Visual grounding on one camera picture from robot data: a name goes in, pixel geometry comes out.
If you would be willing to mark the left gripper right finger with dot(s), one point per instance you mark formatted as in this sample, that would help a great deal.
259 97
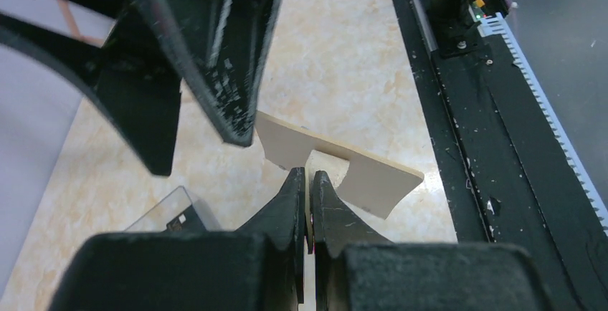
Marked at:
356 268

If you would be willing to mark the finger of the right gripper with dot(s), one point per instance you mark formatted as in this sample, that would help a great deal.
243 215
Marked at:
128 79
219 47

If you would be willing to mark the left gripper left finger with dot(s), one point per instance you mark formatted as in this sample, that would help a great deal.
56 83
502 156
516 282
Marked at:
258 266

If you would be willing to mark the clear plastic card box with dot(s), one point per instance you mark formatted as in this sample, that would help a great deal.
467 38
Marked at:
172 205

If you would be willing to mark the pink tripod music stand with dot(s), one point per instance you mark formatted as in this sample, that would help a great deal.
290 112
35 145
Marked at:
73 27

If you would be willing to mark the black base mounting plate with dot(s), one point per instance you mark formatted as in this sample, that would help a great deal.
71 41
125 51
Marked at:
506 176

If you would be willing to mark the aluminium frame rail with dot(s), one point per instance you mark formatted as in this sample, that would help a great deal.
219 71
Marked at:
561 48

